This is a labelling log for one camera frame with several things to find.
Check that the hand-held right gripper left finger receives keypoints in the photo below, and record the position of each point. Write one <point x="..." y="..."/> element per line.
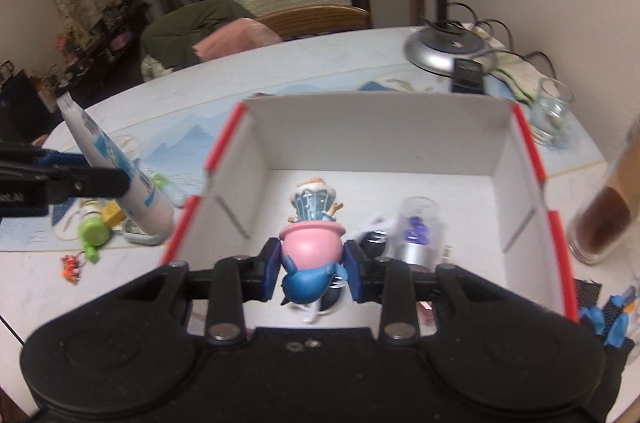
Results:
<point x="272" y="268"/>

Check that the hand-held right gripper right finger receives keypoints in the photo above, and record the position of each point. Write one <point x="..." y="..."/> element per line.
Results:
<point x="354" y="270"/>

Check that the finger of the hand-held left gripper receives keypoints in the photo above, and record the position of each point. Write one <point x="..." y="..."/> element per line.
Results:
<point x="100" y="183"/>
<point x="65" y="159"/>

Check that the white blue tube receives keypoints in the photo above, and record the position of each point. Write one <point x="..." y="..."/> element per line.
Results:
<point x="120" y="173"/>

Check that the small yellow box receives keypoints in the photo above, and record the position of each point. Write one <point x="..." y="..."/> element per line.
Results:
<point x="114" y="215"/>

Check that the pink blue figurine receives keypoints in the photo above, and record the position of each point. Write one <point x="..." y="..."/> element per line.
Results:
<point x="310" y="238"/>

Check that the toothpick jar green lid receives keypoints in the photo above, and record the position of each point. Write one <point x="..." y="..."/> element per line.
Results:
<point x="92" y="230"/>

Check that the white green pen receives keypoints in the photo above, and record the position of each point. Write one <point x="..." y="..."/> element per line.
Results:
<point x="161" y="182"/>

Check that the clear dome purple flower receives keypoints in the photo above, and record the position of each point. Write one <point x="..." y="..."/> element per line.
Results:
<point x="417" y="228"/>

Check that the red shoe box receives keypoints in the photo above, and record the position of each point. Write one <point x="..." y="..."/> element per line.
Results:
<point x="375" y="138"/>

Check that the grey correction tape dispenser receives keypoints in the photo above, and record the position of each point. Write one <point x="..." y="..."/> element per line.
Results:
<point x="140" y="235"/>

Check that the black television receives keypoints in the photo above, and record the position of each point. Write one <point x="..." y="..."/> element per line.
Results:
<point x="20" y="108"/>

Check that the green marker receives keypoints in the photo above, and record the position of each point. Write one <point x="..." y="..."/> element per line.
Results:
<point x="92" y="253"/>

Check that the red orange charm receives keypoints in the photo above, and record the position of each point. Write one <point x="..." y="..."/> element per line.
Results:
<point x="71" y="270"/>

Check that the dark wooden cabinet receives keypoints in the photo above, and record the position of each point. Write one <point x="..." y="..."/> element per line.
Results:
<point x="100" y="48"/>

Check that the floral seat cushion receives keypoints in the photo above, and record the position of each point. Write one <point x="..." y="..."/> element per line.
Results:
<point x="155" y="67"/>

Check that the green jacket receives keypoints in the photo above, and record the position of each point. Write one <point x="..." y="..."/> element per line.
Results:
<point x="195" y="28"/>

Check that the pink cloth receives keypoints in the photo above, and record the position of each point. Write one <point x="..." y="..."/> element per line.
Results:
<point x="235" y="38"/>

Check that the clear drinking glass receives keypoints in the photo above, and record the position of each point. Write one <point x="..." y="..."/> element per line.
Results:
<point x="550" y="113"/>

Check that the wooden chair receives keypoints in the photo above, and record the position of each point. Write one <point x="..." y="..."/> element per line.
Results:
<point x="320" y="20"/>

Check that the white green cloth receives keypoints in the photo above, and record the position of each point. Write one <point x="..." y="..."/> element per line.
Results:
<point x="515" y="75"/>

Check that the brown bottle gold cap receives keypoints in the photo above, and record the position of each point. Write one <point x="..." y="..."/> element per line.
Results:
<point x="602" y="213"/>

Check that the black blue gloves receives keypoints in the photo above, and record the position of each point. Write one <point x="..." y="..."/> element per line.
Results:
<point x="607" y="318"/>

